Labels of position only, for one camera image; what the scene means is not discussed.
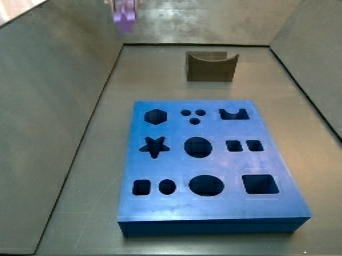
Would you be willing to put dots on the purple star-shaped peg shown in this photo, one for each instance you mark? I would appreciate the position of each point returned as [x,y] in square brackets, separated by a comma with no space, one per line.
[124,14]

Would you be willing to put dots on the dark curved fixture block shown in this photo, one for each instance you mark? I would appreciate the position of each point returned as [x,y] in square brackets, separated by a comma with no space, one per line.
[210,66]

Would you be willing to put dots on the blue shape-sorting board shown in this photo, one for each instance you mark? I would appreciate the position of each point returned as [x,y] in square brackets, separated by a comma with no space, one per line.
[205,173]

